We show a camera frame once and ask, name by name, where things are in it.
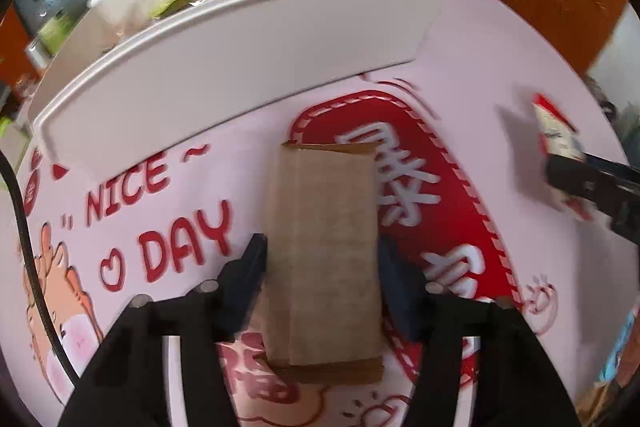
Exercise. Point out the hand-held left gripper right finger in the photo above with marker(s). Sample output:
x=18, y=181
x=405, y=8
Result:
x=400, y=287

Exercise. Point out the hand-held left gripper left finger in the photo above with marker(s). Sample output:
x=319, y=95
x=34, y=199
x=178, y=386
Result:
x=252, y=277

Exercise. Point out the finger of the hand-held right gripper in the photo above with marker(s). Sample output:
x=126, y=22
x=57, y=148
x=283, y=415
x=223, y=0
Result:
x=615, y=168
x=575, y=182

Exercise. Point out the red white snack packet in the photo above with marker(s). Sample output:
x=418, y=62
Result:
x=555, y=132

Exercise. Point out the beige cracker packet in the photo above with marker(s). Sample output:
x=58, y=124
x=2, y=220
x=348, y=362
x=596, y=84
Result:
x=325, y=257

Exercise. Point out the white plastic storage bin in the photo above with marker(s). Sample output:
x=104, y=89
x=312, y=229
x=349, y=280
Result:
x=250, y=57

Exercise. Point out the small green snack packet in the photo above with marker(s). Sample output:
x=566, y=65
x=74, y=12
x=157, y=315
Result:
x=172, y=2

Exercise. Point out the clear bottle green label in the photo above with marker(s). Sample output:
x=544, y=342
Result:
x=55, y=32

